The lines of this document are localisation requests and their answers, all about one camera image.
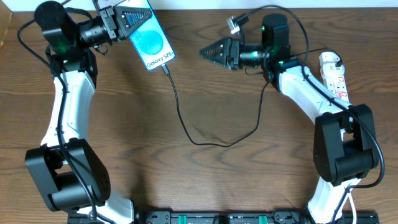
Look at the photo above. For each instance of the white power strip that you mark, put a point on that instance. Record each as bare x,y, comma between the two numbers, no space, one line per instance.
335,83

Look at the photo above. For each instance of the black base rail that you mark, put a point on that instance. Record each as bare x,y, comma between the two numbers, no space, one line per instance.
278,216

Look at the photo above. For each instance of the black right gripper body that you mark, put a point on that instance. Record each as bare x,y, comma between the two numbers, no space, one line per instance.
234,54

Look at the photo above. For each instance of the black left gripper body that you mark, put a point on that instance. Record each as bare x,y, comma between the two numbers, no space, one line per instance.
109,24

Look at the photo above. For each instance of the blue Galaxy smartphone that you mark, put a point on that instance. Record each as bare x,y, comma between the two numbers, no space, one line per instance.
149,39

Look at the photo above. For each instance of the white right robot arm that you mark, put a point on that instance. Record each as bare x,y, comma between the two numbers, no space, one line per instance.
345,148

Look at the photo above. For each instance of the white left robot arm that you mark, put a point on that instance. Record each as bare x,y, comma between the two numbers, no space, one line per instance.
68,174

